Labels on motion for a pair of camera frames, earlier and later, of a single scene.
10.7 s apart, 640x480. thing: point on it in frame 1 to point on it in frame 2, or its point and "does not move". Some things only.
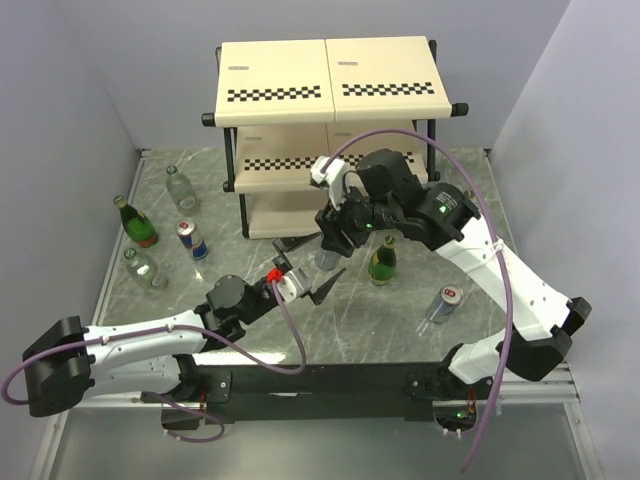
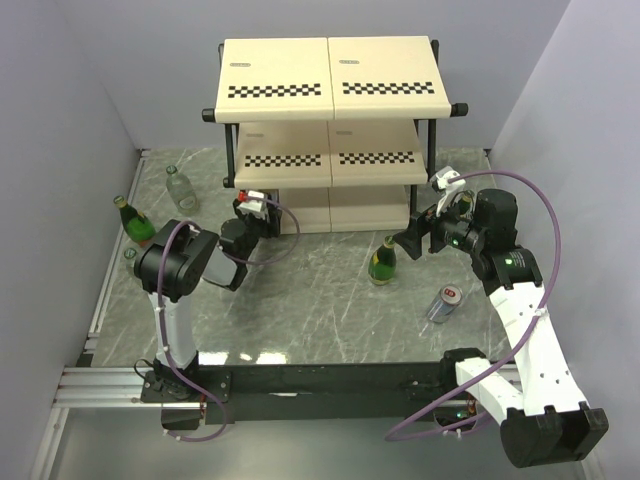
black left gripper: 285,245 to 269,230
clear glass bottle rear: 181,191 does not move
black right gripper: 331,222 to 411,239
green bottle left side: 136,224 does not move
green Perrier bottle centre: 382,263 does not move
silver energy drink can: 449,298 does not move
